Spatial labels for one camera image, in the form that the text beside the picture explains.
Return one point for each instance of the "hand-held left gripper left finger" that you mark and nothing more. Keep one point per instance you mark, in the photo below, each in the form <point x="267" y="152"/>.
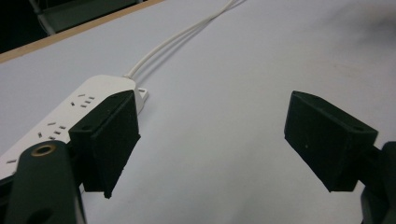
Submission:
<point x="107" y="146"/>

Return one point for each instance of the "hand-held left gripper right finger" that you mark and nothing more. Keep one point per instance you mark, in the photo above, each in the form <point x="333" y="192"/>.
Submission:
<point x="323" y="146"/>

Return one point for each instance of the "white power strip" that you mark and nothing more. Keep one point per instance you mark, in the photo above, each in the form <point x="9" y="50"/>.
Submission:
<point x="65" y="118"/>

